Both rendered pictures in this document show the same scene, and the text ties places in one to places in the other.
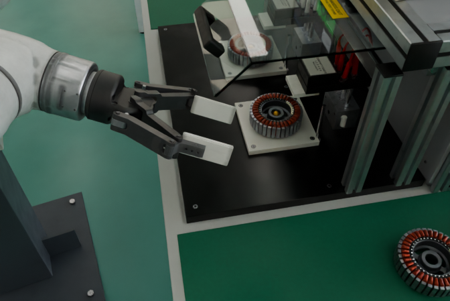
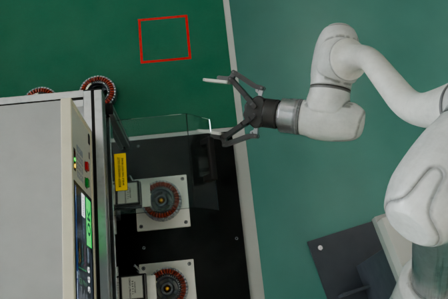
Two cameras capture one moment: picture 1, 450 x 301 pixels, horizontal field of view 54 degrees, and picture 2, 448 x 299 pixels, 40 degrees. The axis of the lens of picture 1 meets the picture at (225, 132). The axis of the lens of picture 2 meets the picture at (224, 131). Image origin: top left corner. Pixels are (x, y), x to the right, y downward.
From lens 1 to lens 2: 1.49 m
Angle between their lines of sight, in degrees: 64
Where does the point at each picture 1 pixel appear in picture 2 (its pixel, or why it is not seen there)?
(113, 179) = not seen: outside the picture
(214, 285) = (217, 94)
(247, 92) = (177, 242)
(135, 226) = not seen: outside the picture
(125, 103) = (259, 102)
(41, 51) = (305, 112)
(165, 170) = (245, 175)
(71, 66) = (287, 106)
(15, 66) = (313, 92)
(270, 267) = (185, 102)
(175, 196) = (239, 153)
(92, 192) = not seen: outside the picture
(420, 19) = (85, 110)
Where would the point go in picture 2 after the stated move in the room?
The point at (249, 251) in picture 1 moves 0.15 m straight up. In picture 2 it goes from (195, 112) to (193, 93)
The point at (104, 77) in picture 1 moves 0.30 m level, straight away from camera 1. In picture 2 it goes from (270, 108) to (304, 222)
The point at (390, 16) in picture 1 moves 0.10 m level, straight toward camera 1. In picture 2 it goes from (101, 114) to (123, 81)
